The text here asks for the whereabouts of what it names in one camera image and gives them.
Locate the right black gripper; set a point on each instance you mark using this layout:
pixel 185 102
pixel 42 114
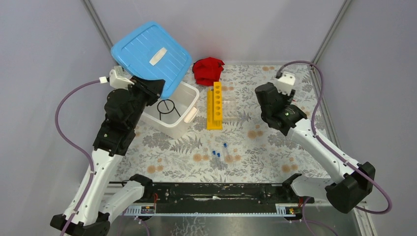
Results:
pixel 287 100

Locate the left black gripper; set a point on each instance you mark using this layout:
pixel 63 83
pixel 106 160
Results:
pixel 152 88

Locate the black wire tripod stand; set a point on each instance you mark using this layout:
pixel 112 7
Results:
pixel 167 111

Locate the white plastic storage bin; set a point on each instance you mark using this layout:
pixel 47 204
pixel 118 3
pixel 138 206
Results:
pixel 185 98

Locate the blue plastic bin lid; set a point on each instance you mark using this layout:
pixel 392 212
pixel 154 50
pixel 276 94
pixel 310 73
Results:
pixel 151 53

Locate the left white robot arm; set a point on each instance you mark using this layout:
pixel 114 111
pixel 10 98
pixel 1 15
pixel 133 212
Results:
pixel 88 214

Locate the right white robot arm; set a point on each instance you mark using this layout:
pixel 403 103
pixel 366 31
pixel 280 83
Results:
pixel 349 182

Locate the clear plastic tube rack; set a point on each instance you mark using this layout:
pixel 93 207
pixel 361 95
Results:
pixel 229 109

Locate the floral patterned table mat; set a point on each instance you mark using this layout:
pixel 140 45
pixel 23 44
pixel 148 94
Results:
pixel 257 153

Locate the test tube blue cap right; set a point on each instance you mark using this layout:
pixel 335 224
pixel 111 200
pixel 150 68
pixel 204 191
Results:
pixel 225 151

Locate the test tube blue cap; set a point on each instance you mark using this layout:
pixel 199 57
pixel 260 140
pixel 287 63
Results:
pixel 219 162
pixel 214 160
pixel 225 151

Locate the yellow test tube rack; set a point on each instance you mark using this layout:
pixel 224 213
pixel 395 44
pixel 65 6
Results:
pixel 214 107

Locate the test tube blue cap middle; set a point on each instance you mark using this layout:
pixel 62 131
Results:
pixel 219 162

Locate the test tube blue cap left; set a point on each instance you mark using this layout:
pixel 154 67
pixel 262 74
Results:
pixel 214 160

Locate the red cloth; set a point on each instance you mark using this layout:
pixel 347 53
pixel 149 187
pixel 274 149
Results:
pixel 207 71

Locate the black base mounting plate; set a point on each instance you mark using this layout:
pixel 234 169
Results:
pixel 170 198

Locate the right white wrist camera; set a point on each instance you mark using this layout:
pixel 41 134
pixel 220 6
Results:
pixel 285 82

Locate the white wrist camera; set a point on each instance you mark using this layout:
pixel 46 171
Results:
pixel 285 82
pixel 118 78

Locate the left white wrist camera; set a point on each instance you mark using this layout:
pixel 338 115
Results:
pixel 118 78

